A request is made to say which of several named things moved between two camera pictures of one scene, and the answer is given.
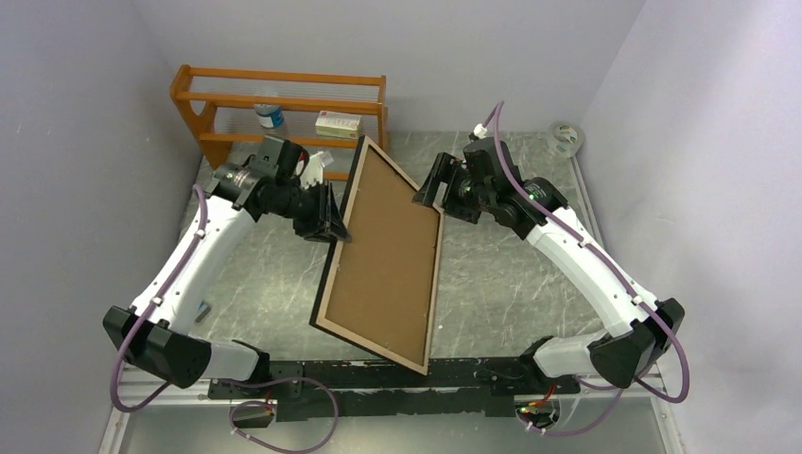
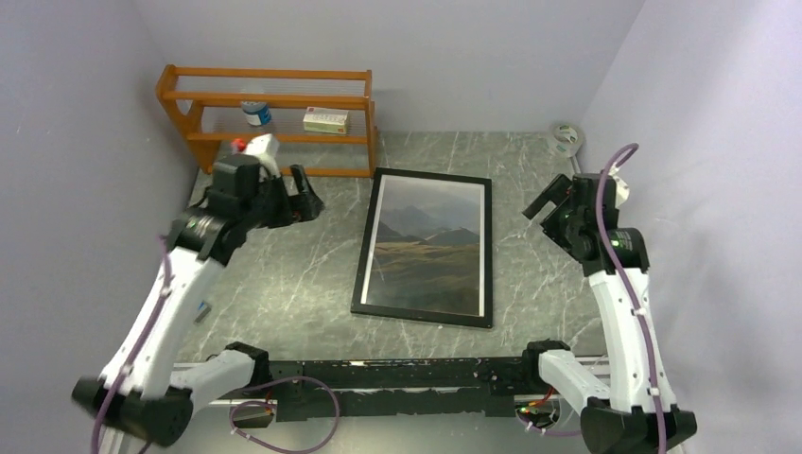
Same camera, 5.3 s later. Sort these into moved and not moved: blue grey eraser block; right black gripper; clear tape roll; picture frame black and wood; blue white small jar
Moved: blue white small jar; picture frame black and wood; right black gripper
Not moved: clear tape roll; blue grey eraser block
